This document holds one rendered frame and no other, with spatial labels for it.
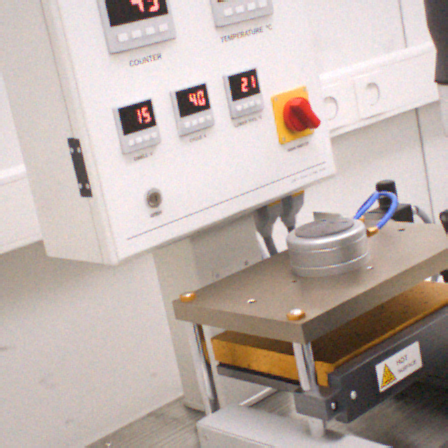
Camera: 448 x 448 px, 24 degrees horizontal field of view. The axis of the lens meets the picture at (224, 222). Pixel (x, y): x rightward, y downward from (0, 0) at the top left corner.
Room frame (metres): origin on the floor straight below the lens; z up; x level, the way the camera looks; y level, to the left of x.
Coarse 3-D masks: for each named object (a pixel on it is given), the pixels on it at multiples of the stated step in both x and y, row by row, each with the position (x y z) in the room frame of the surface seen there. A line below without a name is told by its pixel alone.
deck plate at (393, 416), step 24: (168, 408) 1.13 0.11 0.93; (192, 408) 1.12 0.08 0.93; (264, 408) 1.08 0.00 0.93; (288, 408) 1.07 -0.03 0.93; (384, 408) 1.02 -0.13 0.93; (408, 408) 1.00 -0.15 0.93; (432, 408) 0.99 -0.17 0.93; (120, 432) 1.10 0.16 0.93; (144, 432) 1.08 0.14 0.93; (168, 432) 1.07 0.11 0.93; (192, 432) 1.06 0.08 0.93; (360, 432) 0.97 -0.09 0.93; (384, 432) 0.96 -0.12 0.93; (408, 432) 0.95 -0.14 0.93; (432, 432) 0.94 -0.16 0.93
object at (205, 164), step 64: (0, 0) 1.05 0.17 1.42; (64, 0) 0.98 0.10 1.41; (192, 0) 1.08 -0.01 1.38; (256, 0) 1.13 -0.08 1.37; (0, 64) 1.08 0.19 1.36; (64, 64) 0.98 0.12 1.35; (128, 64) 1.02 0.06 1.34; (192, 64) 1.07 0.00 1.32; (256, 64) 1.12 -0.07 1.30; (64, 128) 1.00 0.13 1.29; (128, 128) 1.00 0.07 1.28; (192, 128) 1.05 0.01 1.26; (256, 128) 1.11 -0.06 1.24; (320, 128) 1.17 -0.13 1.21; (64, 192) 1.03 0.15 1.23; (128, 192) 1.00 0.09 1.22; (192, 192) 1.05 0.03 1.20; (256, 192) 1.10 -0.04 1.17; (64, 256) 1.05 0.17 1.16; (128, 256) 0.99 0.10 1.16; (192, 256) 1.07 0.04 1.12; (256, 256) 1.13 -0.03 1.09; (192, 384) 1.11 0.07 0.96; (256, 384) 1.10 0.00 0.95
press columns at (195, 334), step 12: (192, 324) 0.95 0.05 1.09; (192, 336) 0.95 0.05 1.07; (192, 348) 0.96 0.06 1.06; (204, 348) 0.95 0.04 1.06; (300, 348) 0.84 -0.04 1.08; (204, 360) 0.95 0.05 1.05; (300, 360) 0.84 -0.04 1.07; (312, 360) 0.84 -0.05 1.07; (204, 372) 0.95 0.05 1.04; (300, 372) 0.84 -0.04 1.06; (312, 372) 0.84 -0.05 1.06; (204, 384) 0.95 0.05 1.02; (300, 384) 0.84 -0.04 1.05; (312, 384) 0.84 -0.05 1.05; (204, 396) 0.95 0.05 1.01; (216, 396) 0.96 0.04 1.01; (204, 408) 0.96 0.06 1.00; (216, 408) 0.95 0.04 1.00; (312, 420) 0.84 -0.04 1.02; (312, 432) 0.84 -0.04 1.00; (324, 432) 0.84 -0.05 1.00
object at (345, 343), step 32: (416, 288) 1.00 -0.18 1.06; (352, 320) 0.95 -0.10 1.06; (384, 320) 0.93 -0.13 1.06; (416, 320) 0.92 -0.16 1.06; (224, 352) 0.97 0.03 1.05; (256, 352) 0.93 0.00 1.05; (288, 352) 0.90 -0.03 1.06; (320, 352) 0.88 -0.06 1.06; (352, 352) 0.87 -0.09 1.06; (288, 384) 0.90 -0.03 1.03; (320, 384) 0.87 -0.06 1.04
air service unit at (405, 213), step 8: (376, 184) 1.24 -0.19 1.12; (384, 184) 1.23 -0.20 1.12; (392, 184) 1.23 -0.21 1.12; (392, 192) 1.23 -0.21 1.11; (384, 200) 1.23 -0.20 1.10; (376, 208) 1.25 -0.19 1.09; (384, 208) 1.23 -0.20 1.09; (400, 208) 1.22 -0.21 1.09; (408, 208) 1.23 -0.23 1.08; (416, 208) 1.26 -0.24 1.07; (368, 216) 1.22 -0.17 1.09; (376, 216) 1.21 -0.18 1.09; (384, 216) 1.20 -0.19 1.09; (392, 216) 1.21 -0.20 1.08; (400, 216) 1.22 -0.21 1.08; (408, 216) 1.23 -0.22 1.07
